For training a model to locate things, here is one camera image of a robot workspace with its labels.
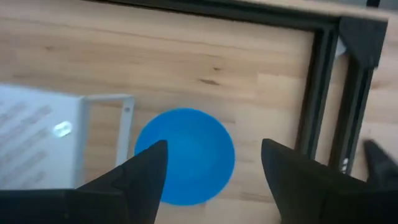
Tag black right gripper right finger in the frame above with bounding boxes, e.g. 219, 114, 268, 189
260, 138, 398, 224

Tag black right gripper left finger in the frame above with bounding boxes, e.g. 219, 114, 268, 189
0, 139, 169, 224

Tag black aluminium table frame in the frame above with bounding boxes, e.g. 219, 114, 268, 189
82, 0, 389, 175

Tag white perforated metal rack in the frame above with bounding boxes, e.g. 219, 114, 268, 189
0, 83, 136, 190

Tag blue plastic mini bowl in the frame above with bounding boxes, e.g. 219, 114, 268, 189
134, 107, 236, 207

